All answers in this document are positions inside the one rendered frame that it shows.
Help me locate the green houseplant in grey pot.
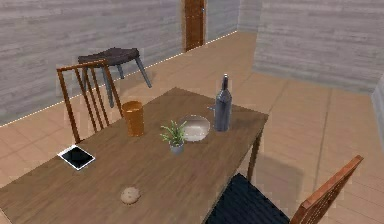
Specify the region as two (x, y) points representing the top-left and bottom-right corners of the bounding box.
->
(159, 120), (188, 156)

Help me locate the white bowl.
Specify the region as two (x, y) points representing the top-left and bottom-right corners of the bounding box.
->
(178, 114), (212, 143)

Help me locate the dark grey bottle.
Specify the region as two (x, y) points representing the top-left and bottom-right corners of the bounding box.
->
(207, 73), (233, 132)

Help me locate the orange cup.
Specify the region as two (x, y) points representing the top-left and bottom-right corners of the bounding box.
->
(121, 100), (146, 138)

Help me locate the brown wooden table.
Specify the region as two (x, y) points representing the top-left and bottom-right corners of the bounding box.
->
(0, 86), (270, 224)

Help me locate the brown wooden door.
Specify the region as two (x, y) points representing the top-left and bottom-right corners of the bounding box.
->
(182, 0), (207, 53)

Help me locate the dark stool with grey legs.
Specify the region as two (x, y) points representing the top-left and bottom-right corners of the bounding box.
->
(77, 46), (153, 109)

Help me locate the brown wooden slatted chair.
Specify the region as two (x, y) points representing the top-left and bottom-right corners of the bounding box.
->
(55, 58), (125, 145)

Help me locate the brown chair with dark seat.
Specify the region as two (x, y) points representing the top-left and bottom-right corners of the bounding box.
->
(204, 154), (365, 224)

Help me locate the black tablet with white rim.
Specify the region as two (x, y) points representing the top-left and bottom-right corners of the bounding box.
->
(57, 144), (96, 171)

